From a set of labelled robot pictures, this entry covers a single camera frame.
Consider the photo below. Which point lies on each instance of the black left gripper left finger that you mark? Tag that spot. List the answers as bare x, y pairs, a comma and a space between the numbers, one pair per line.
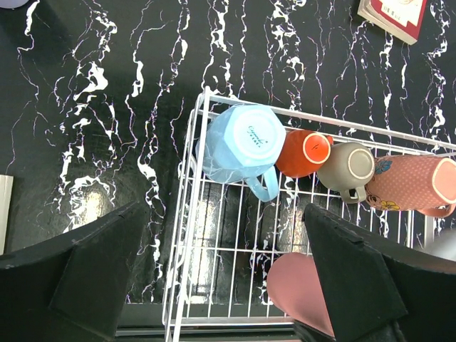
71, 287

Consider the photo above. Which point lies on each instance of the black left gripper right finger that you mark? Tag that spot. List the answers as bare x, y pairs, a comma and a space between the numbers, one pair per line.
376, 289

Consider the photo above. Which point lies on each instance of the pink plastic tumbler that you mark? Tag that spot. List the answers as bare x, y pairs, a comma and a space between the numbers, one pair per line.
293, 286

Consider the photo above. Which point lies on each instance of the pink floral mug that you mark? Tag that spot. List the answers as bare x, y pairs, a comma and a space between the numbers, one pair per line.
425, 183

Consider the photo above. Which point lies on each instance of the orange small cup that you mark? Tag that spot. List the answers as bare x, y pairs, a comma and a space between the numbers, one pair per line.
303, 153

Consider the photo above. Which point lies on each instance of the light blue ceramic mug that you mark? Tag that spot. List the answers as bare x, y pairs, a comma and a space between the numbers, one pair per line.
243, 144

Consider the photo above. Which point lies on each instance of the lavender plastic tumbler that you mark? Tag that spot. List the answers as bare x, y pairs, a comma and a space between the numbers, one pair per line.
12, 4

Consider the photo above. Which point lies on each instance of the dark tale two cities book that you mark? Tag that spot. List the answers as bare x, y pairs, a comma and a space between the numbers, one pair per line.
6, 185

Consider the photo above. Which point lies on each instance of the grey ceramic mug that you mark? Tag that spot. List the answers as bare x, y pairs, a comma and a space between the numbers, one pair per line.
349, 167

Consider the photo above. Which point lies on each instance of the red white small book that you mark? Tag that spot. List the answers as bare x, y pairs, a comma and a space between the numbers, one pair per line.
402, 19

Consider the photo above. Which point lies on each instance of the white wire dish rack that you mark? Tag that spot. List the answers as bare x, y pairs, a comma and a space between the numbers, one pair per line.
225, 239

